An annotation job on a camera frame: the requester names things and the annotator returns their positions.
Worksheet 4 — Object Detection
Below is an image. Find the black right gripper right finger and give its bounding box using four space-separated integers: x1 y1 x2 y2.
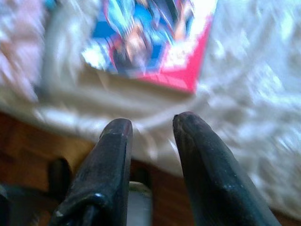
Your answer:
172 112 282 226

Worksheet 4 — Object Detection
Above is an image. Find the pink cartoon print blanket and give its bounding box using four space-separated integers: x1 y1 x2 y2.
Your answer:
0 0 48 102

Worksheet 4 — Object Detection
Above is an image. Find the colourful comic book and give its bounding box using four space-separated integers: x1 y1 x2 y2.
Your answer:
81 0 218 92

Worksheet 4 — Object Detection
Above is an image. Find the grey robot leg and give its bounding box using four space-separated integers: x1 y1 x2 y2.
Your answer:
128 181 152 226

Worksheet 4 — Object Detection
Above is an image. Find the beige floral bed sheet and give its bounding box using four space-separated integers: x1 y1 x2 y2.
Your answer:
0 0 301 218

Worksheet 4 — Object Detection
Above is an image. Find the black robot foot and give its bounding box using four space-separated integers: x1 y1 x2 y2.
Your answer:
48 157 72 201

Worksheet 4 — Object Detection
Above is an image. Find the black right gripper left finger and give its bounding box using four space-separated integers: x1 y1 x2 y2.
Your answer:
48 118 134 226

